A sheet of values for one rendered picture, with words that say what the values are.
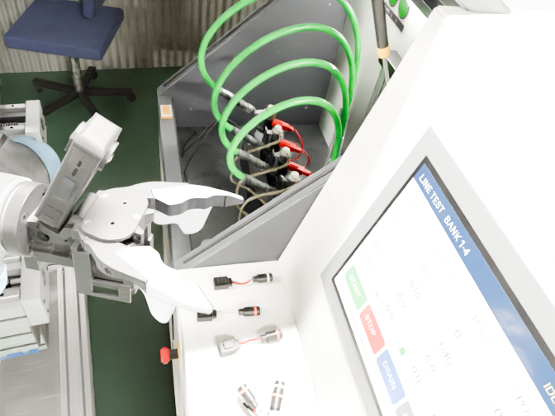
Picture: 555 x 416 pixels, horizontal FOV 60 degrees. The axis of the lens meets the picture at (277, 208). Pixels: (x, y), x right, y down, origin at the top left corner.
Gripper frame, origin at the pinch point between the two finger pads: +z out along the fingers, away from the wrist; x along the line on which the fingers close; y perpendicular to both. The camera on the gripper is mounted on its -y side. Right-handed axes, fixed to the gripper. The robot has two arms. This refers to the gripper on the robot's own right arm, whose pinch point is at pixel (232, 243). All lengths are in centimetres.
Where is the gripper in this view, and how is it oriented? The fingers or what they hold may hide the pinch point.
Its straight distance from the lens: 44.7
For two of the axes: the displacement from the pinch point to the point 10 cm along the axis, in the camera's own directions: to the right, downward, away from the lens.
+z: 9.8, 2.0, 0.2
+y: -1.6, 7.7, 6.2
